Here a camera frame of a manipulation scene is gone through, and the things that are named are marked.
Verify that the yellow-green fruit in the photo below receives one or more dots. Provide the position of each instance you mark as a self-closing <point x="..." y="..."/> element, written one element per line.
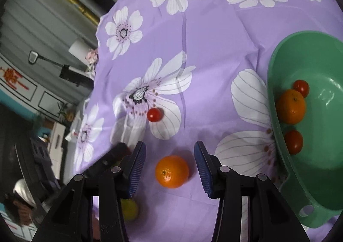
<point x="130" y="209"/>

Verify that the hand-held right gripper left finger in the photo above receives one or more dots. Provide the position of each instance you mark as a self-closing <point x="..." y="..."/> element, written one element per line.
<point x="136" y="169"/>

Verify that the white paper tag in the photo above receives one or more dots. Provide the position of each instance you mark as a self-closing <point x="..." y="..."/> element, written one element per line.
<point x="73" y="125"/>

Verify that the red wall ornament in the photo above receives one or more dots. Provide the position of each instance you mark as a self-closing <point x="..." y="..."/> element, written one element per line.
<point x="10" y="77"/>

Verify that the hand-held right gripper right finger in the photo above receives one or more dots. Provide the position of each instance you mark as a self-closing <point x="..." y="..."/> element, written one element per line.
<point x="203" y="169"/>

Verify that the dark furniture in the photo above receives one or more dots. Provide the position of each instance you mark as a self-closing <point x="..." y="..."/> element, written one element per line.
<point x="40" y="167"/>

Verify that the red cherry tomato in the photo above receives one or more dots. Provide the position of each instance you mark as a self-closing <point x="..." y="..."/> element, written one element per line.
<point x="293" y="142"/>
<point x="302" y="87"/>
<point x="155" y="114"/>

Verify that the small potted plant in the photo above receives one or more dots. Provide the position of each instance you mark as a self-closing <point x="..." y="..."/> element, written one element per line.
<point x="63" y="112"/>

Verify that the green plastic basin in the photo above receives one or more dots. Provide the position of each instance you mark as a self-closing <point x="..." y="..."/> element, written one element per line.
<point x="321" y="124"/>

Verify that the white cabinet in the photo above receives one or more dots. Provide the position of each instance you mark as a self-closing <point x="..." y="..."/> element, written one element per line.
<point x="57" y="140"/>

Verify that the white cylinder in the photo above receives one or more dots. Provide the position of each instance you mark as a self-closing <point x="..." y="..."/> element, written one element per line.
<point x="79" y="49"/>

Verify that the white puffy fabric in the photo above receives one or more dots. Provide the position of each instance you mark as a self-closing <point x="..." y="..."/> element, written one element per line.
<point x="24" y="191"/>

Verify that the purple floral cloth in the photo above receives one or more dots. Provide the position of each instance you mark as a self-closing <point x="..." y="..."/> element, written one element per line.
<point x="214" y="43"/>

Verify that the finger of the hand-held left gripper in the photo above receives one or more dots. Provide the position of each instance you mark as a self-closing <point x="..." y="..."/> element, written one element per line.
<point x="112" y="154"/>

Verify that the orange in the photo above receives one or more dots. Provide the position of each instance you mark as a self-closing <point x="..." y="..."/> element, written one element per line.
<point x="290" y="108"/>
<point x="171" y="172"/>

